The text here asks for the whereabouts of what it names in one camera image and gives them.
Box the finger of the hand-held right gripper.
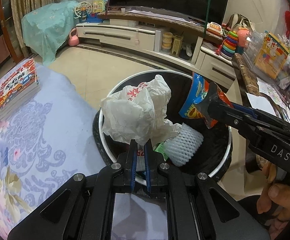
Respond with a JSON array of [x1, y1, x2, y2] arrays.
[[228, 101, 290, 133], [197, 82, 290, 146]]

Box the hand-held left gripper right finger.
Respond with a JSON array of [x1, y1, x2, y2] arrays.
[[144, 140, 270, 240]]

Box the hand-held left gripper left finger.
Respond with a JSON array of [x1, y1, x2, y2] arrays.
[[8, 140, 137, 240]]

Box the green carton box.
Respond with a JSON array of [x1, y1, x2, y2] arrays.
[[154, 141, 170, 160]]

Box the blue and orange snack packet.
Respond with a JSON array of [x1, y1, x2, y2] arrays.
[[179, 72, 231, 129]]

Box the white bin with black bag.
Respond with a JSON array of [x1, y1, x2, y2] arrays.
[[92, 70, 233, 188]]

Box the white plastic bag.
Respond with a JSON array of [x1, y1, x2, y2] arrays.
[[100, 74, 183, 147]]

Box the person's right hand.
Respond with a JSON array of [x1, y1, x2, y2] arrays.
[[257, 165, 290, 240]]

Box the white paper sheet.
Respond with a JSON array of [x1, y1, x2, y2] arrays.
[[246, 91, 270, 110]]

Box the printed paper sheets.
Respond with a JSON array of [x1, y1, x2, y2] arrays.
[[256, 77, 290, 120]]

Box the brown marble side table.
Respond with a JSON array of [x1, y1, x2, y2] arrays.
[[231, 52, 290, 120]]

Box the yellow picture book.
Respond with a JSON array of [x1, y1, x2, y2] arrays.
[[253, 32, 290, 79]]

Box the clear plastic box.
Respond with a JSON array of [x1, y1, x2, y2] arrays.
[[246, 29, 266, 55]]

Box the pink toy cup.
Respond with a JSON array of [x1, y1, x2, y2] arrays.
[[236, 27, 251, 47]]

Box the yellow slatted basket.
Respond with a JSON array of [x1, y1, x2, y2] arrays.
[[171, 35, 184, 57]]

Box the stack of round yellow boxes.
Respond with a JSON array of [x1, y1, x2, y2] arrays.
[[161, 32, 173, 51]]

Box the striped bag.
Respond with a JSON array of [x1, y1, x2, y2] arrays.
[[226, 12, 254, 30]]

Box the white television cabinet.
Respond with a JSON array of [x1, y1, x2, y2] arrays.
[[75, 11, 238, 85]]

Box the pink kettlebell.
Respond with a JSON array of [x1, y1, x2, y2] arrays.
[[68, 28, 79, 47]]

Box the colourful book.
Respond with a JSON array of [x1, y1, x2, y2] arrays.
[[0, 57, 41, 121]]

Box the blue toy base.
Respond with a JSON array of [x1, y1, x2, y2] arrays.
[[86, 12, 103, 23]]

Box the yellow green toy board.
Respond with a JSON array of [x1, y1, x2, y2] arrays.
[[92, 0, 105, 13]]

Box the ferris wheel toy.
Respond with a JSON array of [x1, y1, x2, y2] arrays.
[[74, 1, 88, 22]]

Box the teal cloth covered furniture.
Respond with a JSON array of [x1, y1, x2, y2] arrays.
[[21, 0, 79, 65]]

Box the beige patterned curtain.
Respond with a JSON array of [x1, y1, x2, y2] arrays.
[[10, 0, 56, 60]]

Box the rainbow stacking ring toy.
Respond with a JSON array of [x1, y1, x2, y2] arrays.
[[218, 31, 238, 59]]

